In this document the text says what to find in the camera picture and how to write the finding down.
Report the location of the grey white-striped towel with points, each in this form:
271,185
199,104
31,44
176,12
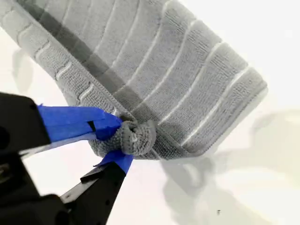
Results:
164,70

